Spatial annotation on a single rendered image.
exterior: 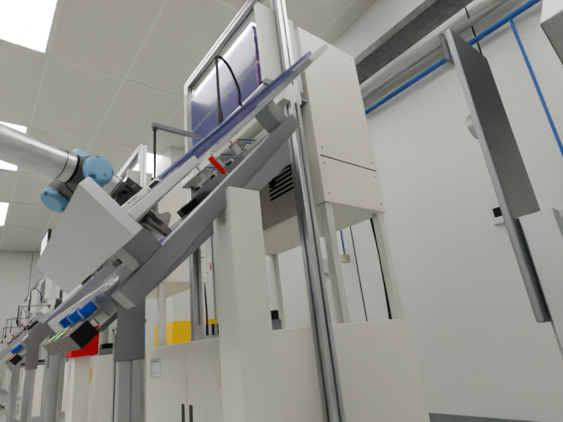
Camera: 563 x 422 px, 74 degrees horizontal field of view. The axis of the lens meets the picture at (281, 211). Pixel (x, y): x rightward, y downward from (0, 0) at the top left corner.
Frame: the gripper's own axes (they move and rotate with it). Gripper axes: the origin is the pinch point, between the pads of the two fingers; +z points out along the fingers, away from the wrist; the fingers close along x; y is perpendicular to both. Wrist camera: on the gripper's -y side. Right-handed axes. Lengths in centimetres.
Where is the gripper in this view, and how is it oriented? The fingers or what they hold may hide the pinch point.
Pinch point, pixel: (167, 234)
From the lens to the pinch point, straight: 123.1
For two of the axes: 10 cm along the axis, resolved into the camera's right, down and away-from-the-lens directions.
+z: 7.2, 6.1, 3.4
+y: 3.3, -7.3, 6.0
